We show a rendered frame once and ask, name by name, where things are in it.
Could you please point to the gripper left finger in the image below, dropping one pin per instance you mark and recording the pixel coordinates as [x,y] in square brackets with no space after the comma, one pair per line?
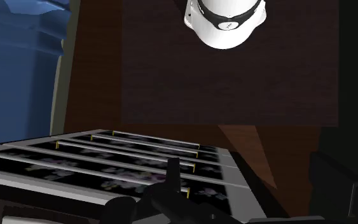
[173,176]

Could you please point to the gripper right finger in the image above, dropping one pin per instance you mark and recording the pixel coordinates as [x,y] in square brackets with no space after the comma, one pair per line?
[330,189]

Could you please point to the floral chest of drawers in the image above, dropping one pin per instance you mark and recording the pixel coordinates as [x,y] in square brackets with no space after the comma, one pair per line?
[245,198]

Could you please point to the dark brown robot stand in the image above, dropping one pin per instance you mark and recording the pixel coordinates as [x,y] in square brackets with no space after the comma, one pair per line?
[197,86]

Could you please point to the blue bed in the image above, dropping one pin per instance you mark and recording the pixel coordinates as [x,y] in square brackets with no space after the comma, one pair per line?
[17,77]

